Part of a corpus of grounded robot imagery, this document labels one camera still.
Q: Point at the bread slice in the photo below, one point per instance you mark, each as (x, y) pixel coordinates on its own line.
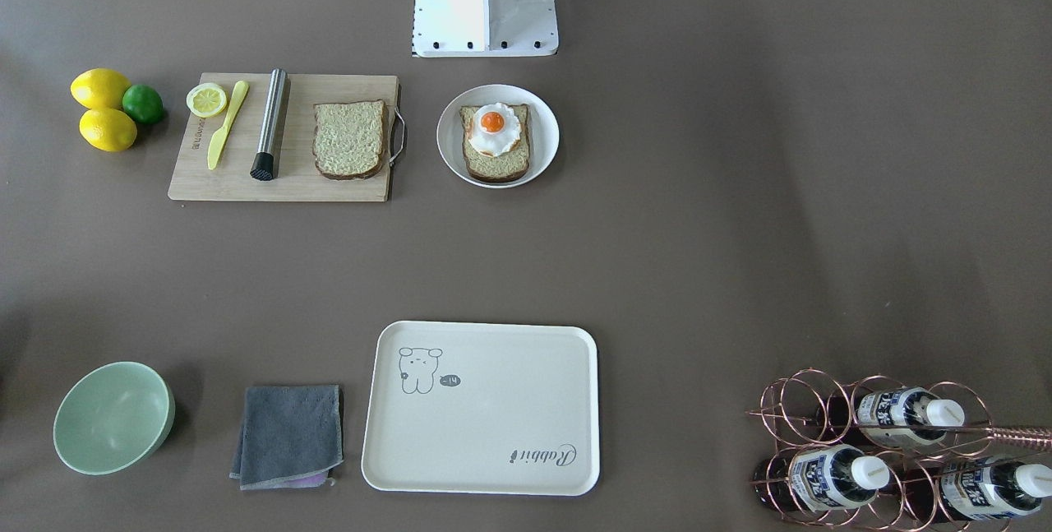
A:
(348, 141)
(502, 169)

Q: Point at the cream rabbit tray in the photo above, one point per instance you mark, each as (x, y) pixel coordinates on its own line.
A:
(464, 407)

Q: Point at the bread slice in plate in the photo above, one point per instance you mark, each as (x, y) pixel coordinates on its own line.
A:
(502, 169)

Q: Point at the white round bowl plate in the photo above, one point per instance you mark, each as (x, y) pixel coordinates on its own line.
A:
(543, 131)

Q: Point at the fried egg toy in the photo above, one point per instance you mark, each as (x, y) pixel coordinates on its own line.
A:
(495, 130)

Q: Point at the grey folded cloth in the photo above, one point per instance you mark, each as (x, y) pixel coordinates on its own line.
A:
(290, 437)

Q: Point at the yellow plastic knife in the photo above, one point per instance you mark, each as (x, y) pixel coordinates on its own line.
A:
(218, 140)

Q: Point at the half lemon slice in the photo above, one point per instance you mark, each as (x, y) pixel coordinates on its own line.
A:
(207, 100)

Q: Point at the bottom dark bottle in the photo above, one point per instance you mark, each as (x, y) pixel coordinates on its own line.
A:
(829, 478)
(993, 488)

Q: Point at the dark bottle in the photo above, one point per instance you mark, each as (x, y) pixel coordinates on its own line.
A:
(903, 418)
(993, 488)
(829, 478)

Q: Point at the green lime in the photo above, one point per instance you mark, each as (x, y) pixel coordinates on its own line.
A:
(143, 104)

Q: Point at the top dark bottle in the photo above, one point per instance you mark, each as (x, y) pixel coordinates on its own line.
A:
(903, 418)

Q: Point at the lower yellow lemon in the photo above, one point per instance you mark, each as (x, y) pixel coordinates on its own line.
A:
(108, 129)

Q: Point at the yellow lemon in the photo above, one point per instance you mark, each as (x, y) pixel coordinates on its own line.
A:
(108, 129)
(100, 88)

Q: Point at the mint green bowl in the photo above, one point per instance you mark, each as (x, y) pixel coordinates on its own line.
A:
(113, 418)

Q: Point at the upper yellow lemon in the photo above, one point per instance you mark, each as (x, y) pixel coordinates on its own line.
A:
(100, 88)

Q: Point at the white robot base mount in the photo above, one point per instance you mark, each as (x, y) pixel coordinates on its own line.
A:
(484, 28)

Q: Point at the copper wire bottle rack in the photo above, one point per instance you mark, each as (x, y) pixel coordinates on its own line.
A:
(885, 455)

